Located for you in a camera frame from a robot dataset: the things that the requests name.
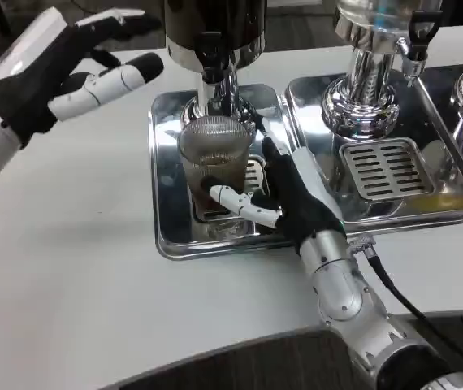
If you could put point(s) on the dark robot torso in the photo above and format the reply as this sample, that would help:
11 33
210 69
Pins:
235 365

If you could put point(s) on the drink dispenser with dark liquid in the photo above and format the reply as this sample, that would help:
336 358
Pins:
235 24

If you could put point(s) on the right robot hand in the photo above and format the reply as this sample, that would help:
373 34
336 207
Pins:
300 203

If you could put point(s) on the drink dispenser with clear tank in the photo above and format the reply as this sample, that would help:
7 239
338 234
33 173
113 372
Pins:
361 101

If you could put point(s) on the clear ribbed glass cup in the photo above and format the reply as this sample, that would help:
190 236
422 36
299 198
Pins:
211 162

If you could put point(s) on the black forked tap lever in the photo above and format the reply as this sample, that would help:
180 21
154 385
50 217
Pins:
420 46

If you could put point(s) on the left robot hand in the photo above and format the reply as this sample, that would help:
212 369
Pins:
24 81

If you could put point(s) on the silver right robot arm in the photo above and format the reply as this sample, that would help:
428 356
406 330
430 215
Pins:
333 280

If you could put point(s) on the steel drip tray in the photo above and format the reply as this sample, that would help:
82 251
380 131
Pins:
446 154
438 97
166 183

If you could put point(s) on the slotted steel drip grid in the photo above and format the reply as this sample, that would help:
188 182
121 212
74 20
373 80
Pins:
386 168
254 174

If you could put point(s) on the black dispenser tap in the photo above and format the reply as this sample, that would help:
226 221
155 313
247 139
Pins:
209 57

